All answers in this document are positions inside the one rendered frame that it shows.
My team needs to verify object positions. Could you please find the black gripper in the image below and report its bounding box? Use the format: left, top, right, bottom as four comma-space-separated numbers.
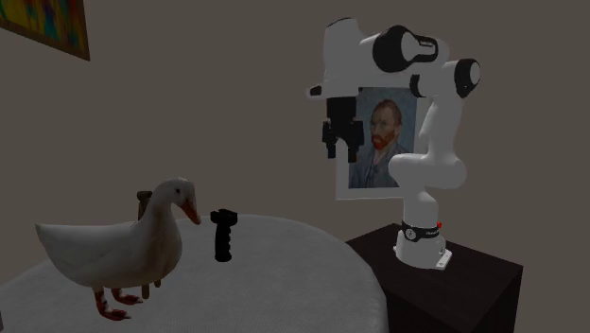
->
321, 96, 366, 164

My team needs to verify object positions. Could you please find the white framed portrait picture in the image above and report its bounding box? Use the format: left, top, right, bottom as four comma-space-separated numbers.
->
335, 85, 430, 202

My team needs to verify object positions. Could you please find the grey round table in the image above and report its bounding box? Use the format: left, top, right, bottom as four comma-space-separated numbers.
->
0, 213, 390, 333

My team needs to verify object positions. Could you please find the dark robot stand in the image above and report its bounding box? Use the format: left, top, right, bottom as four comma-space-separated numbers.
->
345, 222, 525, 333

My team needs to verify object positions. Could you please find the brown wooden object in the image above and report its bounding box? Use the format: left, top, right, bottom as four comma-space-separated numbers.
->
136, 190, 163, 301

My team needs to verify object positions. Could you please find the white goose figure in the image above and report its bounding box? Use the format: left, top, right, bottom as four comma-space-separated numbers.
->
35, 177, 202, 322

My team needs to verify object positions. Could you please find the colourful brown framed picture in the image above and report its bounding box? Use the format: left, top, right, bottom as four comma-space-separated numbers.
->
0, 0, 92, 62

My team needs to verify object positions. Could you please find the black ribbed grip handle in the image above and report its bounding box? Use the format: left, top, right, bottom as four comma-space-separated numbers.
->
210, 208, 239, 264

